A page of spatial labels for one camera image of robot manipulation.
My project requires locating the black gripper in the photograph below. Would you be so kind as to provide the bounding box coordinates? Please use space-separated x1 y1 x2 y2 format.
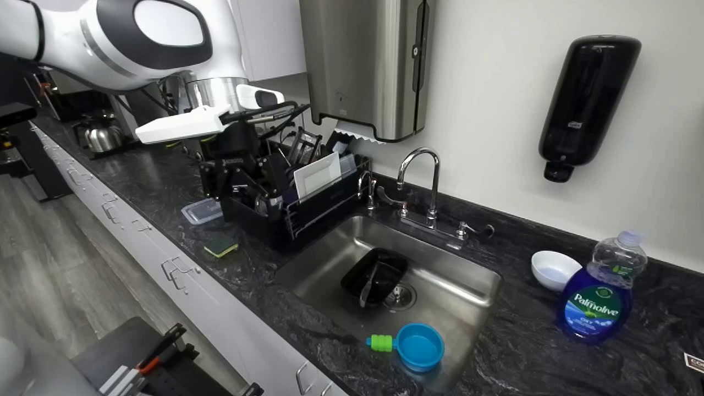
198 101 306 194

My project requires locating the blue pan green handle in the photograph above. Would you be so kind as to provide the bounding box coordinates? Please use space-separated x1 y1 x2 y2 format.
365 321 445 375

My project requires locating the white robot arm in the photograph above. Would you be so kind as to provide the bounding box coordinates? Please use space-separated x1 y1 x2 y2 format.
0 0 289 145

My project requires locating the black tray in sink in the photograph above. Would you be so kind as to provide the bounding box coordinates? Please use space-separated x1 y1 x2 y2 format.
341 249 410 307

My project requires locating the stainless steel sink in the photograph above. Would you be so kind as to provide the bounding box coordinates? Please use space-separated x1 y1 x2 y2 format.
278 216 499 391

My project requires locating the white square plate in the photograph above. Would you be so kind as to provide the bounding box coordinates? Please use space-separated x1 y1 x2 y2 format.
293 155 341 200

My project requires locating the black dish rack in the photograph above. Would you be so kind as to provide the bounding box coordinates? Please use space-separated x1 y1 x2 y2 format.
207 128 370 251

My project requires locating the green yellow sponge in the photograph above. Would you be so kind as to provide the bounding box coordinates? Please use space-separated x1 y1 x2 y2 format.
202 233 239 260

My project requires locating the chrome faucet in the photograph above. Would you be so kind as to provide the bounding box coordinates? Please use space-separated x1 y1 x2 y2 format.
359 147 496 251

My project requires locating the steel kettle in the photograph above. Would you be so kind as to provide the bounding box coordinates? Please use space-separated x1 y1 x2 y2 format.
72 113 123 155

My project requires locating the coffee machine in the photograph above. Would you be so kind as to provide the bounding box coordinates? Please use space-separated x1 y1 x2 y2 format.
36 67 173 141

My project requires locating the steel paper towel dispenser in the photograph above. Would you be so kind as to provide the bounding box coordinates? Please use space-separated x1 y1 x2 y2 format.
300 0 436 142

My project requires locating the small white bowl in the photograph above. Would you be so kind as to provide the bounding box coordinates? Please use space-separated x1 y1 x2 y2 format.
531 251 581 292

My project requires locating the black soap dispenser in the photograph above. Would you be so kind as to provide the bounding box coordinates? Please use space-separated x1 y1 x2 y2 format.
539 35 642 182

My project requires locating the blue dish soap bottle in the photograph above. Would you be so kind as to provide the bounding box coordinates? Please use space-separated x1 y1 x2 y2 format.
558 232 646 344

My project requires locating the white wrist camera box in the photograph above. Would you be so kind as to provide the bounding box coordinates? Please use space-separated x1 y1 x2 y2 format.
137 105 227 145

